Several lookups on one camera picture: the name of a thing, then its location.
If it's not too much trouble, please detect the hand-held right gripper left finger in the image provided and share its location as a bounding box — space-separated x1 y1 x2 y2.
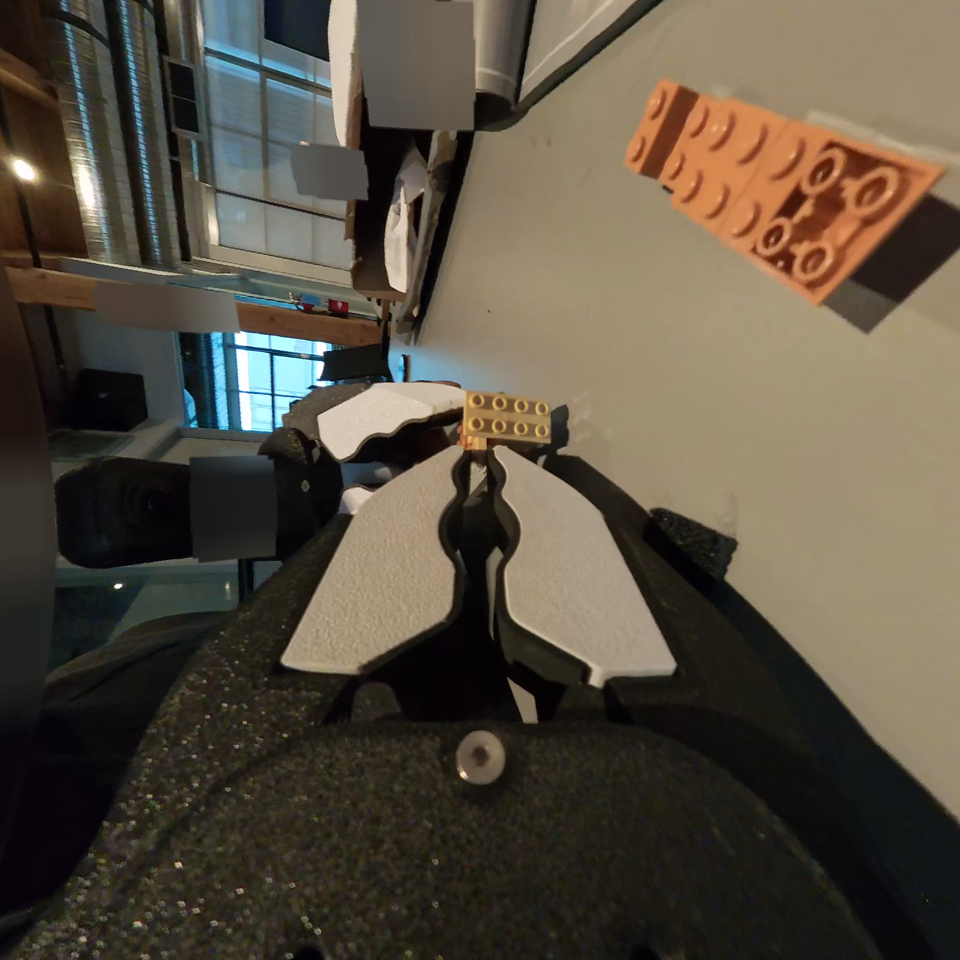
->
279 446 470 680

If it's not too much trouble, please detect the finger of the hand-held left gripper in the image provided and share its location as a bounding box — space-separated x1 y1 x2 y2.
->
339 461 402 519
315 384 468 464

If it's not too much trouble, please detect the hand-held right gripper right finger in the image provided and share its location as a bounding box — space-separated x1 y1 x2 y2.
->
483 446 680 691

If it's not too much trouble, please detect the tan studded brick plate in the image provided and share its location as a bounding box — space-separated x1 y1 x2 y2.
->
461 390 554 453

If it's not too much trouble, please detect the grey desk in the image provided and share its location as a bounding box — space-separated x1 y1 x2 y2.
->
390 0 960 822

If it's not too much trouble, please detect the black box speaker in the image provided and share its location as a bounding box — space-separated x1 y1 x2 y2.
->
77 367 149 434

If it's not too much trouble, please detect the cardboard box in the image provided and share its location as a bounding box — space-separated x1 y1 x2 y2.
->
346 129 460 342

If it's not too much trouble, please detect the white crumpled paper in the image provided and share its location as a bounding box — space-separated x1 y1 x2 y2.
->
382 146 430 295

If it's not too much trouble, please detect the wooden ceiling beam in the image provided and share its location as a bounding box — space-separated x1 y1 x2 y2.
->
0 251 385 348

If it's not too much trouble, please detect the large paned window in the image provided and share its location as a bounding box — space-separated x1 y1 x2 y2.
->
198 0 357 273

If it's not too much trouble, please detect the orange brick assembly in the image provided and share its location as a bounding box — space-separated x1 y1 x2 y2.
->
624 78 945 307

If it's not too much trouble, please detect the grey board with dark edge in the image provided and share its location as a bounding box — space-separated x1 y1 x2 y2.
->
517 0 665 110

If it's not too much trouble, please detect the silver ventilation duct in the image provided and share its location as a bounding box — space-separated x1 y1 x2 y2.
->
41 0 198 265

